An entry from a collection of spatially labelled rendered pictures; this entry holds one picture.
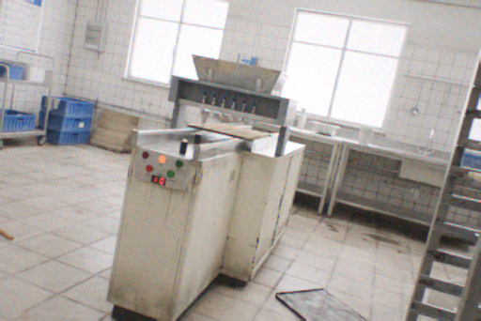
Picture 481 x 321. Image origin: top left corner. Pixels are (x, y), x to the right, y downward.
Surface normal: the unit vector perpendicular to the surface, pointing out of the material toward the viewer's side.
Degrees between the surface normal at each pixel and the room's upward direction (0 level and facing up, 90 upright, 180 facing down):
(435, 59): 90
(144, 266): 90
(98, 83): 90
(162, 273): 90
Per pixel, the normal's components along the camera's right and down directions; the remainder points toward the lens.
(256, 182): -0.27, 0.09
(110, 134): -0.22, -0.32
